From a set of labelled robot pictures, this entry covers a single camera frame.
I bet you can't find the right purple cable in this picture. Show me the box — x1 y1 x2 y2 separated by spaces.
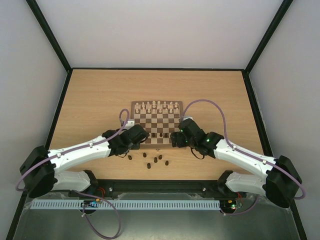
182 99 308 217

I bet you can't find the black aluminium frame rail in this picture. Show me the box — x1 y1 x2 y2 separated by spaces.
24 178 291 198

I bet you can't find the white slotted cable duct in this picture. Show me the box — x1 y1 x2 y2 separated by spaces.
30 199 221 211

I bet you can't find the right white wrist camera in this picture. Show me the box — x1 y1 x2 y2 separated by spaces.
183 116 193 120

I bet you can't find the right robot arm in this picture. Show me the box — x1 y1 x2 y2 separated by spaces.
170 118 302 208

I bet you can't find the wooden chess board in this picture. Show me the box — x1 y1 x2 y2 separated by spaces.
130 100 184 149

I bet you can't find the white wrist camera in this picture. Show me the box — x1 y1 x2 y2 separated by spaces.
124 119 135 130
183 116 193 120

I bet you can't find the purple cable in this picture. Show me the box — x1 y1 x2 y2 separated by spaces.
182 99 308 217
16 108 131 238

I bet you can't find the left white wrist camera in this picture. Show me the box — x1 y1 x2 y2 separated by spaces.
124 119 135 130

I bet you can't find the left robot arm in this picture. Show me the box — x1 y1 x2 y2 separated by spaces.
19 124 149 198

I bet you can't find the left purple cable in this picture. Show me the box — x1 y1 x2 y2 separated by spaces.
16 108 131 238

